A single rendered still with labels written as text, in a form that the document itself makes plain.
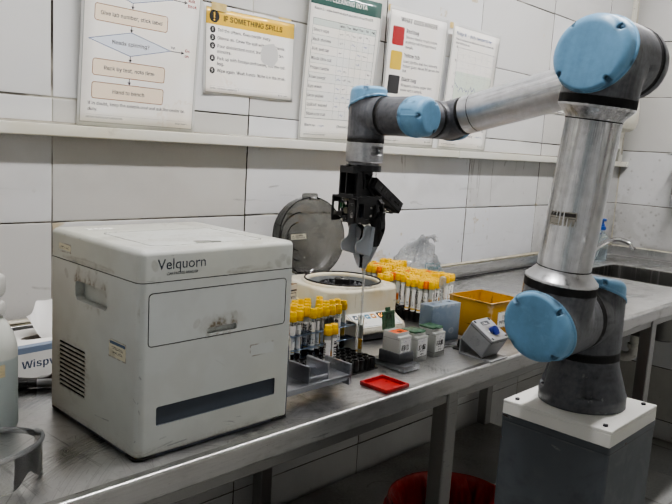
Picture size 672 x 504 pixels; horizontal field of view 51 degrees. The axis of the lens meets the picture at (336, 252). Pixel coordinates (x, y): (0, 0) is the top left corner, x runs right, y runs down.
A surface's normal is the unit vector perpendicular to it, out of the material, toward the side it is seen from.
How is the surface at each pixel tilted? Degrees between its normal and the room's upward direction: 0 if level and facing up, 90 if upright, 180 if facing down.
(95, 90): 93
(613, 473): 90
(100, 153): 90
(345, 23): 94
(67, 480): 0
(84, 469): 0
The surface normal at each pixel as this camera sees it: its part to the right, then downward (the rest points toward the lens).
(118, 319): -0.69, 0.06
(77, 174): 0.72, 0.14
